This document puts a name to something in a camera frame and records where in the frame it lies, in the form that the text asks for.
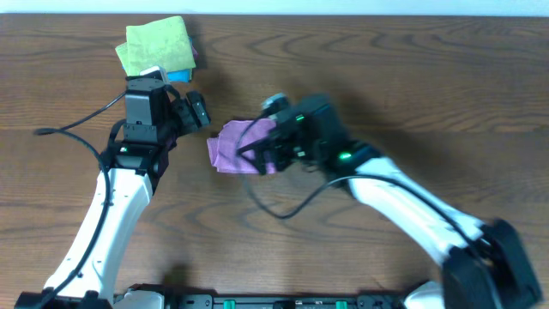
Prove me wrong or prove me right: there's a purple microfiber cloth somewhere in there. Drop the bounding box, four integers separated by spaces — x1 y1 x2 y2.
207 118 275 174

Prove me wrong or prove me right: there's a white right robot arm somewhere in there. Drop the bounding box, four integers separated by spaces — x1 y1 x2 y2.
234 94 543 309

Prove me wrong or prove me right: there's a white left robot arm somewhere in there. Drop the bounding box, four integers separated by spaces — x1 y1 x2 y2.
15 77 211 308

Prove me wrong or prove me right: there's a blue folded cloth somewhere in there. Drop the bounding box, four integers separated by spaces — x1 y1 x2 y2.
167 69 193 82

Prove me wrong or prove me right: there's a pink folded cloth under stack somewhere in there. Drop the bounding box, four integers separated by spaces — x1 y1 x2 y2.
191 45 199 59

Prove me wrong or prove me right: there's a green folded cloth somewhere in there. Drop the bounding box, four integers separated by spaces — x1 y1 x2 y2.
115 15 196 76

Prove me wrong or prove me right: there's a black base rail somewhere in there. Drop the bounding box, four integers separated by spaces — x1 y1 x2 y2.
112 284 441 309

